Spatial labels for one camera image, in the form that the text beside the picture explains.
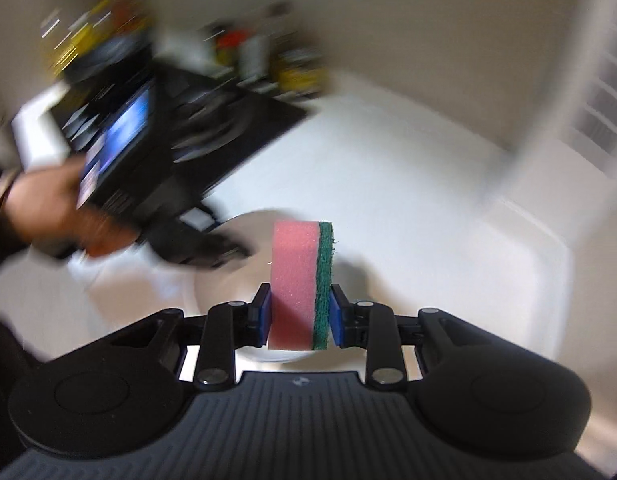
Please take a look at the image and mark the pink sponge with green scourer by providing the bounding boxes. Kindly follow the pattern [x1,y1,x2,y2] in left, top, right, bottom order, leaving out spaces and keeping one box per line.
[267,220,335,352]

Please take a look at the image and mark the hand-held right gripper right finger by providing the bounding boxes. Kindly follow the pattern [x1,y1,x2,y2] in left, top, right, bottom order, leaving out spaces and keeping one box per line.
[329,284,494,391]

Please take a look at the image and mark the white bowl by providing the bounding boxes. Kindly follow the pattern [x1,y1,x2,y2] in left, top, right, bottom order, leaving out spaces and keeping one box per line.
[192,209,389,365]

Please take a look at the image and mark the group of condiment bottles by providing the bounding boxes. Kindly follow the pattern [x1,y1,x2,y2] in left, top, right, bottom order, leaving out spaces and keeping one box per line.
[38,0,332,101]

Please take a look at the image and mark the black glass gas stove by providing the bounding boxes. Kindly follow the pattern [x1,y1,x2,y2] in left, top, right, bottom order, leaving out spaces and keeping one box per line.
[133,57,312,201]

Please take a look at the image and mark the white window louvre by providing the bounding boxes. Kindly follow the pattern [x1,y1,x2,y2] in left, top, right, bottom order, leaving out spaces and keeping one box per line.
[563,10,617,181]

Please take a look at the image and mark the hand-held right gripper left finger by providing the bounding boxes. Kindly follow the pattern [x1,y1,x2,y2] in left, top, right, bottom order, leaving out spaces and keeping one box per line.
[107,284,273,392]

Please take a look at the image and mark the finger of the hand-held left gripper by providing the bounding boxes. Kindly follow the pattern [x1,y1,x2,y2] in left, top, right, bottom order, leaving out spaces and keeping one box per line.
[148,230,256,273]

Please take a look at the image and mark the person's left hand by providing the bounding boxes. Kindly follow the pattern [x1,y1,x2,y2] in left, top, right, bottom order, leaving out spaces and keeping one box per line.
[2,164,142,259]

